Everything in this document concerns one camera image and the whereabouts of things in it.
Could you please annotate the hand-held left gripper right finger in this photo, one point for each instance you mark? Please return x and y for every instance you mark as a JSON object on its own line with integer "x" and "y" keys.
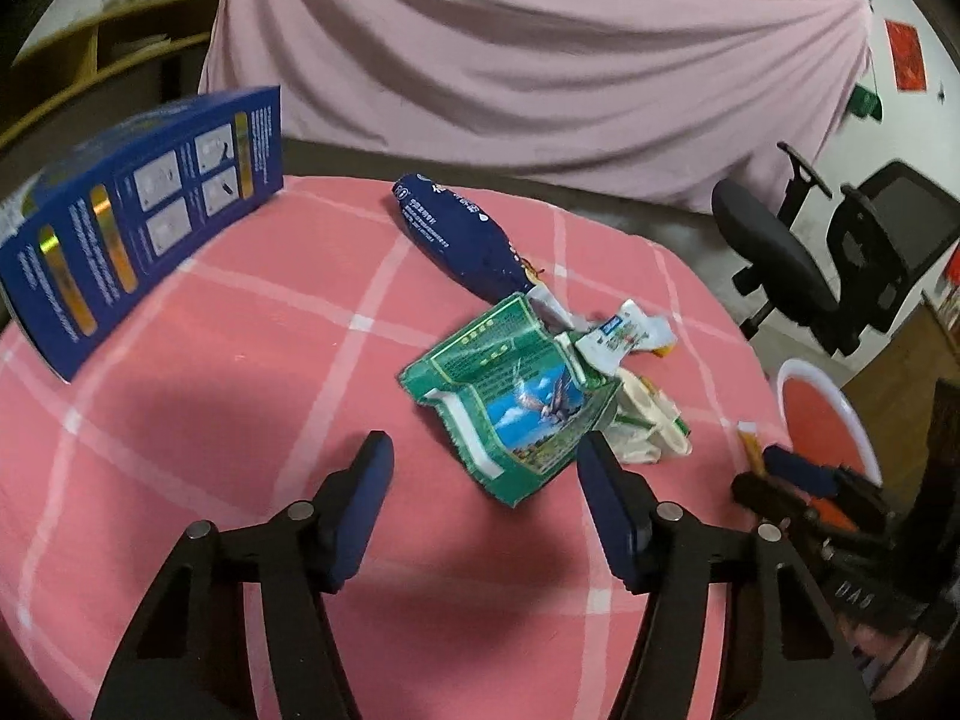
{"x": 607, "y": 510}

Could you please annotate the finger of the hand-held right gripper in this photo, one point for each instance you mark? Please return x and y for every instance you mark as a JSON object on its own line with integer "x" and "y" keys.
{"x": 765, "y": 499}
{"x": 799, "y": 469}

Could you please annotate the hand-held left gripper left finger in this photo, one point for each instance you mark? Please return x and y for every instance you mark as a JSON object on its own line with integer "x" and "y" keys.
{"x": 364, "y": 510}

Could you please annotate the small orange packet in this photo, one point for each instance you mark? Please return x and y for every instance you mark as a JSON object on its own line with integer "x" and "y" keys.
{"x": 750, "y": 442}

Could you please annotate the cream plastic wrapper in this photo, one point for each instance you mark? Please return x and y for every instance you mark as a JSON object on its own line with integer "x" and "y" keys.
{"x": 645, "y": 405}

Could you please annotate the green printed packet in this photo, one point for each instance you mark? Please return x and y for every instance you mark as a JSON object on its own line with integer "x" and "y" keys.
{"x": 495, "y": 382}

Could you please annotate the white printed sachet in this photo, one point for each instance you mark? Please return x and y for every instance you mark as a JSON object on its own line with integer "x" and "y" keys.
{"x": 622, "y": 334}

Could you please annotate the dark blue snack bag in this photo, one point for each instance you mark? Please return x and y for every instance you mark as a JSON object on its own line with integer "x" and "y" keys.
{"x": 465, "y": 232}

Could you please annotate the blue cardboard box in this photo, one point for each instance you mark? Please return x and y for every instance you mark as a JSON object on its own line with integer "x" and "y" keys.
{"x": 112, "y": 225}

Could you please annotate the white plastic stool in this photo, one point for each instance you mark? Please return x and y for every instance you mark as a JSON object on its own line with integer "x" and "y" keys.
{"x": 817, "y": 412}

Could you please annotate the brown wooden cabinet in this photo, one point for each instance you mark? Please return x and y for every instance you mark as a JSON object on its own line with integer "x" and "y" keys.
{"x": 900, "y": 367}

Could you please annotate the pink checked tablecloth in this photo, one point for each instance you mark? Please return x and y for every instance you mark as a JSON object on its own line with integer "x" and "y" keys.
{"x": 225, "y": 427}

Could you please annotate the black office chair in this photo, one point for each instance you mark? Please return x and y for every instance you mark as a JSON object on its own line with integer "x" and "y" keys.
{"x": 780, "y": 255}

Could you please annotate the green hanging ornament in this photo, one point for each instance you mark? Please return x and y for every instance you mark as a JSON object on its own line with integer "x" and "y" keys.
{"x": 866, "y": 101}

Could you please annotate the red paper sheet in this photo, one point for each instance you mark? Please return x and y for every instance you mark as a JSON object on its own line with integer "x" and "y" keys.
{"x": 906, "y": 56}

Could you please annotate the pink hanging cloth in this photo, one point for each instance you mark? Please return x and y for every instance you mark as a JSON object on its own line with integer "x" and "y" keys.
{"x": 525, "y": 52}

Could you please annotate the wooden shelf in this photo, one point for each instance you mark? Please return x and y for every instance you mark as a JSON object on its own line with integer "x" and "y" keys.
{"x": 75, "y": 37}

